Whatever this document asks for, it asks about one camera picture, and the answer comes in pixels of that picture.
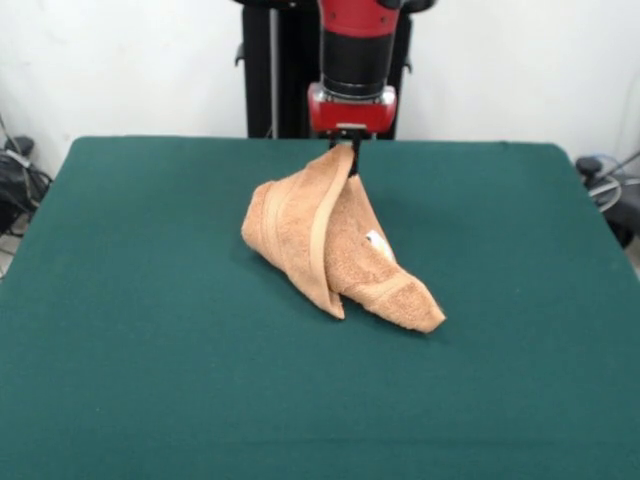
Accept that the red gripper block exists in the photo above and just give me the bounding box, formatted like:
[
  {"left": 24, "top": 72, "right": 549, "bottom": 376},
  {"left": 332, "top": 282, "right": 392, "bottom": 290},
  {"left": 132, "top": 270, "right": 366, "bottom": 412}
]
[{"left": 306, "top": 82, "right": 399, "bottom": 179}]

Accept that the tan terry towel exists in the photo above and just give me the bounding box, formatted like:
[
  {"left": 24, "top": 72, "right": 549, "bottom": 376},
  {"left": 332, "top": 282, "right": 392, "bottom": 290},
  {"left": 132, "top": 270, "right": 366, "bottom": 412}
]
[{"left": 240, "top": 147, "right": 447, "bottom": 335}]

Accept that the dark green table cloth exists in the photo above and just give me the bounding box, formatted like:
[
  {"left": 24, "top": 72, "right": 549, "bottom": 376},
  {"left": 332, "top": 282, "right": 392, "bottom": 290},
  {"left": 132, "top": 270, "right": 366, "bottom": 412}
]
[{"left": 0, "top": 134, "right": 640, "bottom": 480}]

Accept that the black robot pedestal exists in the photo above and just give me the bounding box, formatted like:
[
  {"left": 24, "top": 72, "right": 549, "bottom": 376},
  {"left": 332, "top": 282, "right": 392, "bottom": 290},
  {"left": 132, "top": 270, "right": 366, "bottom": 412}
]
[{"left": 233, "top": 0, "right": 416, "bottom": 141}]

